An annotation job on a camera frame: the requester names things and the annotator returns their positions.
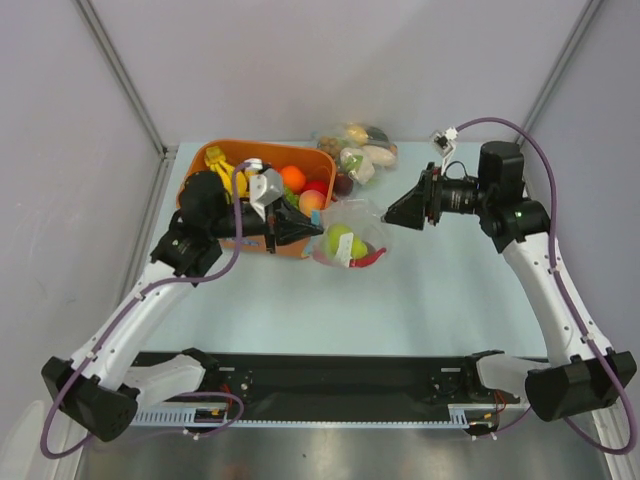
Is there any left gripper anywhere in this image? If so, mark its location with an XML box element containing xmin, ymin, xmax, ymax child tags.
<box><xmin>209</xmin><ymin>195</ymin><xmax>323</xmax><ymax>254</ymax></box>

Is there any clear zip top bag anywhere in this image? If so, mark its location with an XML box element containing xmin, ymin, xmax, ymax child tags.
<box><xmin>310</xmin><ymin>199</ymin><xmax>393</xmax><ymax>269</ymax></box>

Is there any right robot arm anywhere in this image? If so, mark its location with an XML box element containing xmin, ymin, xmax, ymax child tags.
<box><xmin>383</xmin><ymin>141</ymin><xmax>637</xmax><ymax>422</ymax></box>

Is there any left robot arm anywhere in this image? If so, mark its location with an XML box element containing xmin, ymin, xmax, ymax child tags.
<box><xmin>41</xmin><ymin>167</ymin><xmax>323</xmax><ymax>442</ymax></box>

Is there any fake peach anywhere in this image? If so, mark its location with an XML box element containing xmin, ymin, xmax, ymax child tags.
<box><xmin>298</xmin><ymin>189</ymin><xmax>326</xmax><ymax>217</ymax></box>

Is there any fake orange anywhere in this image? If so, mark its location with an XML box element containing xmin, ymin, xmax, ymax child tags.
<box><xmin>279</xmin><ymin>165</ymin><xmax>307</xmax><ymax>194</ymax></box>

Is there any red fake apple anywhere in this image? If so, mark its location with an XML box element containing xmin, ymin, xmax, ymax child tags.
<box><xmin>302</xmin><ymin>180</ymin><xmax>329</xmax><ymax>196</ymax></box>

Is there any green fake pear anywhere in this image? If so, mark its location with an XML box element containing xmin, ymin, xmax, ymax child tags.
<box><xmin>326</xmin><ymin>223</ymin><xmax>368</xmax><ymax>259</ymax></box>

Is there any red fake chili pepper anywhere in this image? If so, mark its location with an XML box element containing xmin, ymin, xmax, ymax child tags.
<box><xmin>349</xmin><ymin>248</ymin><xmax>387</xmax><ymax>268</ymax></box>

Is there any dark red fake plum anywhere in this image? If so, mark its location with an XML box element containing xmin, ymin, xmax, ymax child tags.
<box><xmin>333</xmin><ymin>173</ymin><xmax>354</xmax><ymax>197</ymax></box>

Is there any yellow fake banana bunch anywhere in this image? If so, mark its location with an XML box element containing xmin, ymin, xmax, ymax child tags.
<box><xmin>204</xmin><ymin>146</ymin><xmax>249</xmax><ymax>199</ymax></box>

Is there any orange plastic bin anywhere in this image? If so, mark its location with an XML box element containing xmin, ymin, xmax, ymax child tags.
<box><xmin>176</xmin><ymin>139</ymin><xmax>337</xmax><ymax>259</ymax></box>

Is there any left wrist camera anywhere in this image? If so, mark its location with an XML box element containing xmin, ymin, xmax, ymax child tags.
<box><xmin>245</xmin><ymin>158</ymin><xmax>284</xmax><ymax>221</ymax></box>

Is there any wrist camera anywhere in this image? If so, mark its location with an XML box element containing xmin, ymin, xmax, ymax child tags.
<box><xmin>245</xmin><ymin>158</ymin><xmax>284</xmax><ymax>221</ymax></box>
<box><xmin>429</xmin><ymin>127</ymin><xmax>458</xmax><ymax>157</ymax></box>

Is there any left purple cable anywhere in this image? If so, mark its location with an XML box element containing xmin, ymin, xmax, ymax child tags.
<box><xmin>41</xmin><ymin>162</ymin><xmax>261</xmax><ymax>460</ymax></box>

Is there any purple cable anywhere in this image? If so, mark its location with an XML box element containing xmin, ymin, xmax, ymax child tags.
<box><xmin>41</xmin><ymin>162</ymin><xmax>261</xmax><ymax>460</ymax></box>
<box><xmin>449</xmin><ymin>117</ymin><xmax>636</xmax><ymax>456</ymax></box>

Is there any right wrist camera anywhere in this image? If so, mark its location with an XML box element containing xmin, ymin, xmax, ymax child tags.
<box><xmin>429</xmin><ymin>127</ymin><xmax>458</xmax><ymax>157</ymax></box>

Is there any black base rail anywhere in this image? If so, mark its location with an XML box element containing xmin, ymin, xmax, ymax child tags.
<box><xmin>134</xmin><ymin>351</ymin><xmax>524</xmax><ymax>424</ymax></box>

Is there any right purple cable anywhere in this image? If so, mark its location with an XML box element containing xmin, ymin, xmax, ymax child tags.
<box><xmin>449</xmin><ymin>117</ymin><xmax>636</xmax><ymax>456</ymax></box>

